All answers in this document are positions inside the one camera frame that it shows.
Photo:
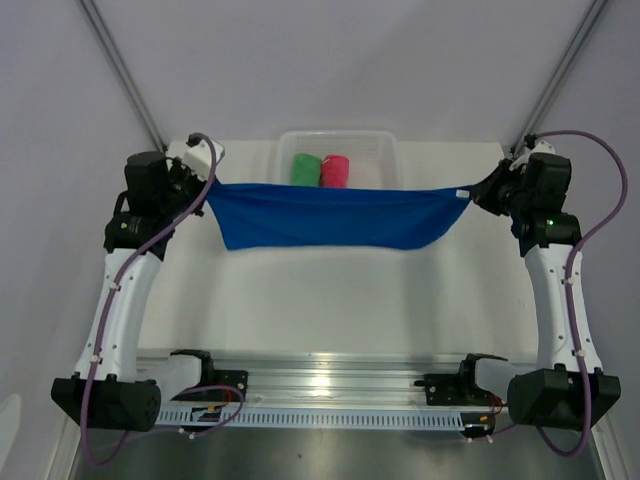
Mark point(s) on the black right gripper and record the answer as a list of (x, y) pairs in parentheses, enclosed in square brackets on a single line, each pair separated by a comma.
[(484, 192)]

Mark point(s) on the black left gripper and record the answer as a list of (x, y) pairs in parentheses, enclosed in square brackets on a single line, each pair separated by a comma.
[(180, 169)]

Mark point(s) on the blue microfiber towel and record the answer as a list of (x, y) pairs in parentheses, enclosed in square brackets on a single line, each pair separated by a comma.
[(281, 216)]

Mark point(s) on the green microfiber towel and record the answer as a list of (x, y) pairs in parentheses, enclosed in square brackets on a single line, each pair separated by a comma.
[(306, 170)]

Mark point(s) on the pink microfiber towel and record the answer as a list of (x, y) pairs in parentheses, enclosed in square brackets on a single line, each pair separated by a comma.
[(335, 171)]

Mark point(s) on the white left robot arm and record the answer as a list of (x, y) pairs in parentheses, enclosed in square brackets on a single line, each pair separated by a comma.
[(105, 390)]

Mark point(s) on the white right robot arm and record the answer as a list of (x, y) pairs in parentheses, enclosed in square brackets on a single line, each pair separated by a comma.
[(568, 388)]

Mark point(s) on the white plastic basket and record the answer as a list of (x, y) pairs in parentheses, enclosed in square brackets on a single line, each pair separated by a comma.
[(373, 157)]

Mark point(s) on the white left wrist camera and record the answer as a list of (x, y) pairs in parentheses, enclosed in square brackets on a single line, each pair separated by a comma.
[(200, 157)]

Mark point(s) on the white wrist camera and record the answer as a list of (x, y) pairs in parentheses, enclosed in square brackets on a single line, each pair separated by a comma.
[(200, 157), (532, 144)]

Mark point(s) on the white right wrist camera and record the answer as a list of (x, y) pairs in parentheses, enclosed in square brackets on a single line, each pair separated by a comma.
[(532, 144)]

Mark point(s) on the aluminium frame post right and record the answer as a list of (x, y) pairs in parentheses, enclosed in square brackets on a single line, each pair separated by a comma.
[(588, 25)]

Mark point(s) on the aluminium frame post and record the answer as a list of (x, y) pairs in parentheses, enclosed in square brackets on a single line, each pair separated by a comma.
[(121, 71), (588, 25)]

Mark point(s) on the aluminium frame post left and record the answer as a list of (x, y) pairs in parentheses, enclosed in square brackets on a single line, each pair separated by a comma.
[(121, 71)]

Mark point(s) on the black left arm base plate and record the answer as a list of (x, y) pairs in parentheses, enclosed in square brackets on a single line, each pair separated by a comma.
[(210, 376)]

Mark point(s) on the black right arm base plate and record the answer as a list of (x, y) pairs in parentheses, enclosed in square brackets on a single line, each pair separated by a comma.
[(459, 388)]

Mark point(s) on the aluminium front rail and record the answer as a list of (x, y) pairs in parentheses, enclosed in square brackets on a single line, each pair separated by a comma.
[(335, 380)]

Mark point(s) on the white slotted cable duct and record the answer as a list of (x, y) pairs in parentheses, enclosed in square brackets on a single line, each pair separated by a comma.
[(308, 418)]

